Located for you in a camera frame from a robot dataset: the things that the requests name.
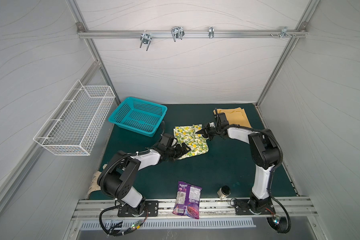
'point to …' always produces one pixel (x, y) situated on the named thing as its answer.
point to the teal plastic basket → (138, 116)
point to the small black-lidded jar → (223, 192)
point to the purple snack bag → (187, 200)
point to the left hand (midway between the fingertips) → (188, 150)
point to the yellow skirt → (235, 116)
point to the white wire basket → (78, 125)
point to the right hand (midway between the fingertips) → (197, 129)
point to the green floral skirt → (197, 144)
